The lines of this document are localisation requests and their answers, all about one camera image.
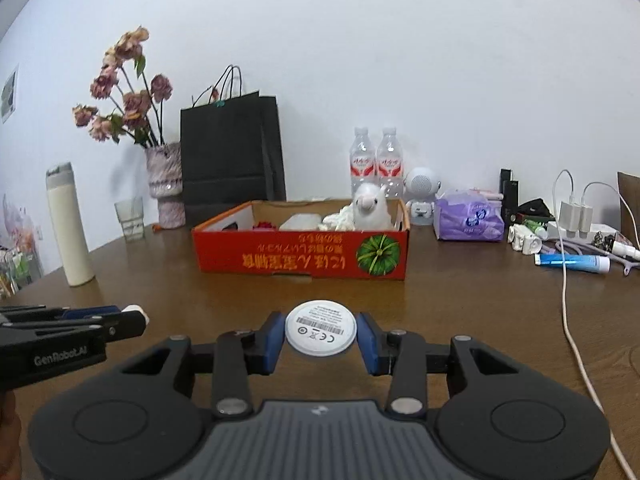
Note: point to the pink patterned vase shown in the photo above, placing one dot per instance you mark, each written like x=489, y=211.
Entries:
x=167, y=185

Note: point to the small white object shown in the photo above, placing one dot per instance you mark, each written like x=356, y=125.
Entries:
x=137, y=311

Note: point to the brown cardboard box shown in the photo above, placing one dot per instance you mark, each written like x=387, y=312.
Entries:
x=630, y=205

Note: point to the small red item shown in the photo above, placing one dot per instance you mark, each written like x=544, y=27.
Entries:
x=262, y=225

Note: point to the white robot toy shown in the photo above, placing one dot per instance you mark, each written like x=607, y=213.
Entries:
x=421, y=185

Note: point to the wall picture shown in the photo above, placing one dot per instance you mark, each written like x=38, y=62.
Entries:
x=9, y=92

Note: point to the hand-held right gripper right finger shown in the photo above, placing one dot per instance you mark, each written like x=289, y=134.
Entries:
x=372, y=345

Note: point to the blue white tube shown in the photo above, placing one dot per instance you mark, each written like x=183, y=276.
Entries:
x=572, y=262

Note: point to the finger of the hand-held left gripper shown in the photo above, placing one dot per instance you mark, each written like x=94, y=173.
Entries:
x=85, y=312
x=125, y=325

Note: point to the black flat object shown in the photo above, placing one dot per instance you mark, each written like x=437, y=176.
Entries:
x=535, y=206

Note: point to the white charger plug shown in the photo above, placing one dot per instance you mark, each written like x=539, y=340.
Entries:
x=584, y=220
x=567, y=217

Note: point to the round white disc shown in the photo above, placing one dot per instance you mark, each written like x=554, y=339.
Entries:
x=320, y=330

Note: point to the fluffy plush toy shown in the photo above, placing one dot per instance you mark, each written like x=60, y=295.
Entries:
x=370, y=207

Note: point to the white knotted cloth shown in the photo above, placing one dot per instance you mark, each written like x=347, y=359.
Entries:
x=340, y=219

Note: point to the white translucent packet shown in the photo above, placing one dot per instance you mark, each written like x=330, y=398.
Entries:
x=300, y=221

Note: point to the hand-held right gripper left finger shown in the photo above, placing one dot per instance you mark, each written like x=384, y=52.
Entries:
x=272, y=345

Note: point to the small green bottle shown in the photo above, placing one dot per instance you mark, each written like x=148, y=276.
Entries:
x=534, y=224

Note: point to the purple tissue pack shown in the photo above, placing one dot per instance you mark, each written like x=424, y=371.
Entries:
x=467, y=217

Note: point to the black paper bag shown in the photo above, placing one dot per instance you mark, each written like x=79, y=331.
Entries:
x=225, y=155

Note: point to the clear drinking glass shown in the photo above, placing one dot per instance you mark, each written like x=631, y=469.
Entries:
x=131, y=217

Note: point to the small white bottles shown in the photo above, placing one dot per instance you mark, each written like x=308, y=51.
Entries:
x=522, y=239

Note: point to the red cardboard box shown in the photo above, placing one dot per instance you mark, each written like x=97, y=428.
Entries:
x=300, y=260

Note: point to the dried pink flower bouquet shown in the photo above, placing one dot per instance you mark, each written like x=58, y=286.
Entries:
x=132, y=105

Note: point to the colourful wrapped flowers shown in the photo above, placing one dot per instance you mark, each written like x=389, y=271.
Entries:
x=15, y=255

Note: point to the clear water bottle red label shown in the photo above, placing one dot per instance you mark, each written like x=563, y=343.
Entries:
x=390, y=165
x=362, y=165

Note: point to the white thermos bottle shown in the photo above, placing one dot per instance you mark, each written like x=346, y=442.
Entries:
x=70, y=230

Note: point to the white power strip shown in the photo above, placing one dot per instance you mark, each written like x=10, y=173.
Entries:
x=600, y=232

